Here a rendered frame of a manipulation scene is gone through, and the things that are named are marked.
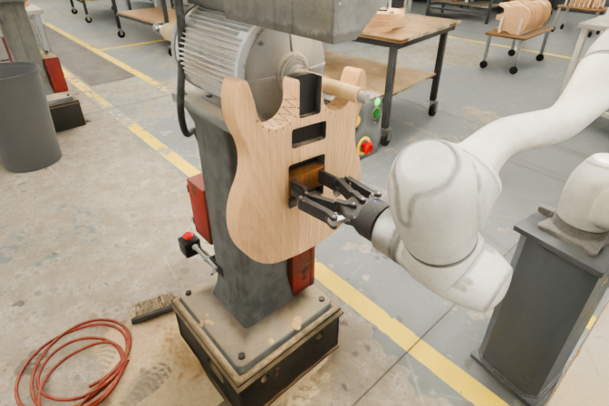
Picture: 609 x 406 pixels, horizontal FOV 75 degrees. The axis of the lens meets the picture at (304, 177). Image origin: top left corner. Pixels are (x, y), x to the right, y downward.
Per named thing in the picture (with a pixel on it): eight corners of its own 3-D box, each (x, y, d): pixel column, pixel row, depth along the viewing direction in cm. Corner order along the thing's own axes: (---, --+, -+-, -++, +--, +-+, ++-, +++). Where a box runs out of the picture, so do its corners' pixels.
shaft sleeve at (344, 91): (306, 69, 92) (305, 82, 93) (296, 69, 90) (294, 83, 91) (366, 87, 81) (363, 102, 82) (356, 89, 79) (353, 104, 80)
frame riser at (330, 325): (167, 345, 174) (156, 305, 161) (277, 277, 209) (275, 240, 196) (231, 439, 141) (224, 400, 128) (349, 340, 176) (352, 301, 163)
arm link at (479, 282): (434, 233, 71) (424, 189, 62) (523, 279, 61) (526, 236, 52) (399, 279, 68) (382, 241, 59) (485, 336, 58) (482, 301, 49)
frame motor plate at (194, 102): (172, 101, 123) (169, 89, 121) (237, 84, 137) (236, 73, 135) (236, 139, 100) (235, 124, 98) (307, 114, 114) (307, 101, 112)
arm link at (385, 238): (423, 250, 71) (396, 235, 75) (431, 207, 67) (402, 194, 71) (391, 274, 66) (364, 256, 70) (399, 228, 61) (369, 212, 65)
